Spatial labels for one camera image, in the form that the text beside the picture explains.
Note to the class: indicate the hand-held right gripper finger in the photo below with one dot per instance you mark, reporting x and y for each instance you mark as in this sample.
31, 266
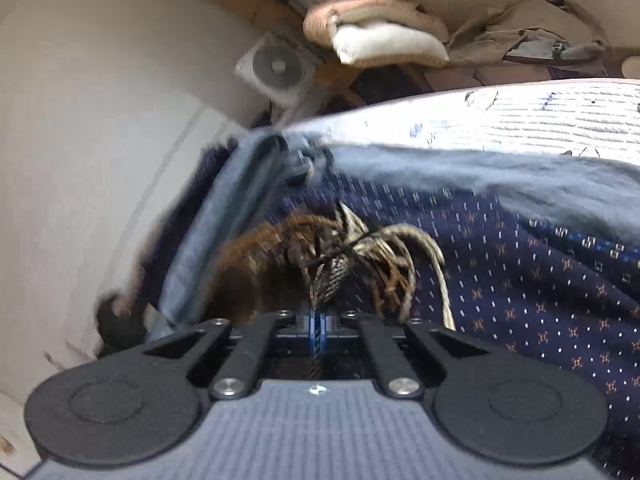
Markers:
312, 332
323, 332

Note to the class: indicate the brown plaid fringed scarf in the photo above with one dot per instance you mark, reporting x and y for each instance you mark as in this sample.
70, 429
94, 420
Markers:
325, 270

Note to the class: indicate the folded navy garment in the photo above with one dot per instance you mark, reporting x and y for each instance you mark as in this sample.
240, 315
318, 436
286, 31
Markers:
165, 240

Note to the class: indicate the folded black garment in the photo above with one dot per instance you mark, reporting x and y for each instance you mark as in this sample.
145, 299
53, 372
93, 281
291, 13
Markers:
120, 325

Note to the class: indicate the large navy patterned blanket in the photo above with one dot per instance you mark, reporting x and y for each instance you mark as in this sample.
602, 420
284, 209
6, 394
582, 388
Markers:
525, 310

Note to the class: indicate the white box fan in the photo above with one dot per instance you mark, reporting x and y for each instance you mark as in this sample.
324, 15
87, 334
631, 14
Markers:
277, 65

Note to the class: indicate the woven pet bed white cushion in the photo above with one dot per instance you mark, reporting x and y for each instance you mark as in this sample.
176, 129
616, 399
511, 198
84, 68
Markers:
385, 42

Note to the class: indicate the beige crumpled cloth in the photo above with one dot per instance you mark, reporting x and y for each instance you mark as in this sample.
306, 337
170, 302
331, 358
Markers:
525, 20

